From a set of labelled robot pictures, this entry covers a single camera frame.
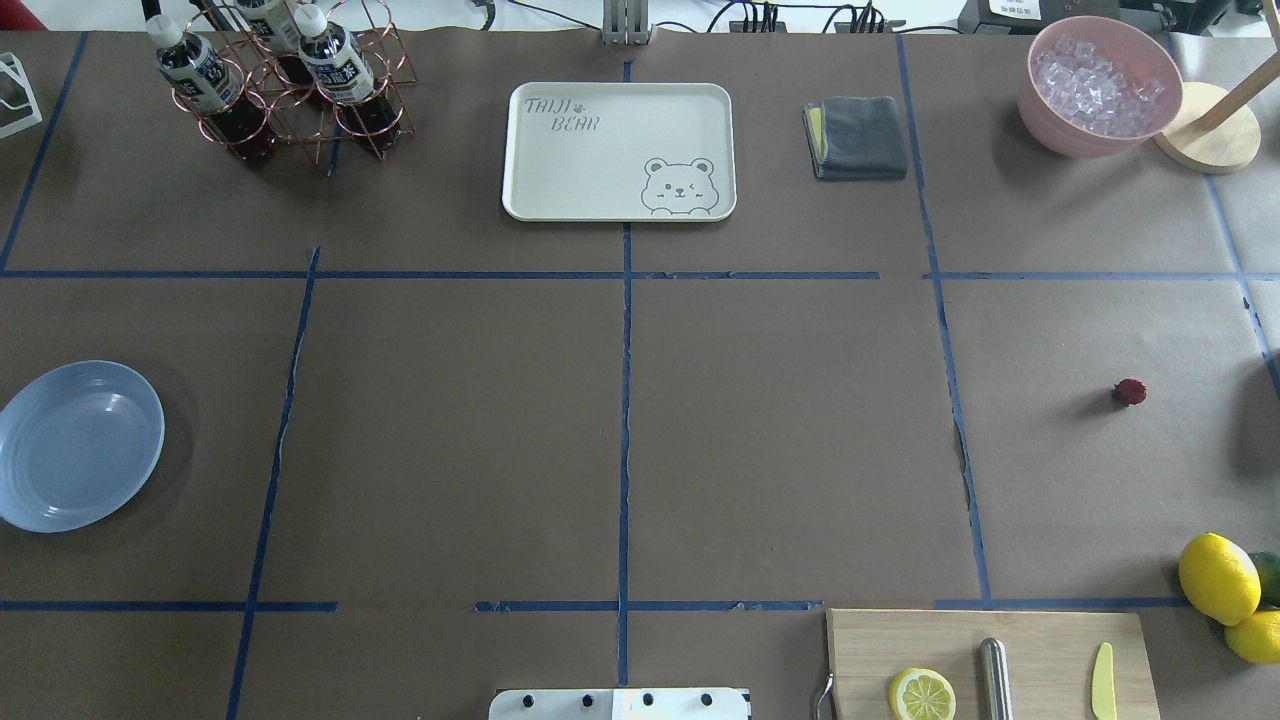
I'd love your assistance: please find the wooden round stand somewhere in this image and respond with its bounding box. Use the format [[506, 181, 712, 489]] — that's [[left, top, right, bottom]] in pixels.
[[1155, 53, 1279, 174]]

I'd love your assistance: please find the silver handled knife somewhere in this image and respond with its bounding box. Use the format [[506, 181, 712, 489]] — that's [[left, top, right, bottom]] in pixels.
[[979, 637, 1014, 719]]

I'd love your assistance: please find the right tea bottle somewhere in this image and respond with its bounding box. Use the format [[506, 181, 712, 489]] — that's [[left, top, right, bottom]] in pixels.
[[292, 3, 401, 156]]

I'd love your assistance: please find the wooden cutting board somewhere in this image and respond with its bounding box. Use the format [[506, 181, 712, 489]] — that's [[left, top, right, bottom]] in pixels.
[[826, 609, 1161, 719]]

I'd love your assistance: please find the yellow plastic knife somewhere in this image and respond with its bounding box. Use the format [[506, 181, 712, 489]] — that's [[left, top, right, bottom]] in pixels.
[[1091, 642, 1117, 720]]

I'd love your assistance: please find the green lime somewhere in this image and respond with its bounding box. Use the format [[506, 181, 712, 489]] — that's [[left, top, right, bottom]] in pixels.
[[1248, 551, 1280, 609]]

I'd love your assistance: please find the light blue round plate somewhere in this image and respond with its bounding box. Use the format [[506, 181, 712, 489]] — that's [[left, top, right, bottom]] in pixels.
[[1, 360, 166, 534]]

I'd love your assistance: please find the white wire cup rack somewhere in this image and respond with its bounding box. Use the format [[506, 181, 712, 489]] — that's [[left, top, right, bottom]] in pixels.
[[1, 53, 44, 138]]

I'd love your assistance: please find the lemon half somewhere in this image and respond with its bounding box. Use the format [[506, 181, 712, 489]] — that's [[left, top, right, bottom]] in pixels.
[[887, 667, 957, 720]]

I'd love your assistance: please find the tea bottle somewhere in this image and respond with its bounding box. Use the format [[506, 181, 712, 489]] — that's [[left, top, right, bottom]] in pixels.
[[145, 14, 276, 163], [292, 3, 401, 156], [233, 1, 326, 109]]

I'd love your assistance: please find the cream bear tray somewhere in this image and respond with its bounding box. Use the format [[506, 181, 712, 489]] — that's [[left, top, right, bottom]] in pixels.
[[502, 82, 739, 223]]

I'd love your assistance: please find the grey folded cloth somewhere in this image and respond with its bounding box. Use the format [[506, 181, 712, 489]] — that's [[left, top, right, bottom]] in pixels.
[[803, 96, 908, 181]]

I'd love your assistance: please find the large yellow lemon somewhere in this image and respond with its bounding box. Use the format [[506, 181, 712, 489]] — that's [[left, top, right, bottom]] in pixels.
[[1178, 532, 1262, 626]]

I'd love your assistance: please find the small yellow lemon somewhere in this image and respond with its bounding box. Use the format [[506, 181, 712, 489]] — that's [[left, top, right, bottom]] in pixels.
[[1224, 609, 1279, 664]]

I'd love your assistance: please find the pink bowl with ice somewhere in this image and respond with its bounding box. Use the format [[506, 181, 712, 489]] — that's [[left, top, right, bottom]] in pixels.
[[1018, 15, 1183, 158]]

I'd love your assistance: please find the back tea bottle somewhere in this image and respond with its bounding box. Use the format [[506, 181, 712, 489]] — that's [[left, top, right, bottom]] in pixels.
[[233, 1, 326, 109]]

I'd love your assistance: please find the left tea bottle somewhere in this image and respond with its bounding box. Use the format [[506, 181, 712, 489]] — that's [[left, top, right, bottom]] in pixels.
[[145, 14, 276, 163]]

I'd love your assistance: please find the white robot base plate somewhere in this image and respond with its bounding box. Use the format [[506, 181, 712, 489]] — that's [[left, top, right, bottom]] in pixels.
[[488, 687, 753, 719]]

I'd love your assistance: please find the red strawberry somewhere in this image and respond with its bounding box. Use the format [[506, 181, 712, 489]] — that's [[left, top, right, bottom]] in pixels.
[[1110, 378, 1149, 407]]

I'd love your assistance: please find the copper wire bottle rack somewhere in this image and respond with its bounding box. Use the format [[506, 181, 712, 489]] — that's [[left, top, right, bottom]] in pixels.
[[143, 1, 419, 173]]

